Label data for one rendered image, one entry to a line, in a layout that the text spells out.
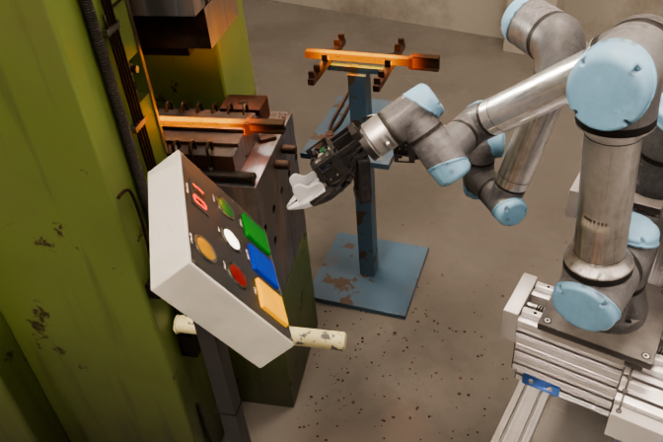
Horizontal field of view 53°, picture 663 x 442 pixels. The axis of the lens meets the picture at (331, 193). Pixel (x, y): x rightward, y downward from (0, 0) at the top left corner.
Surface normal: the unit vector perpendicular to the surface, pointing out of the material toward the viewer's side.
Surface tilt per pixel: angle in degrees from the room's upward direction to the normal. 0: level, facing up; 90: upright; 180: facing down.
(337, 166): 90
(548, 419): 0
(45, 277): 90
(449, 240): 0
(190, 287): 90
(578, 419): 0
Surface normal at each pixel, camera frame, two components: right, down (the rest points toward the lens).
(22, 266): -0.20, 0.60
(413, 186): -0.07, -0.80
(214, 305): 0.23, 0.57
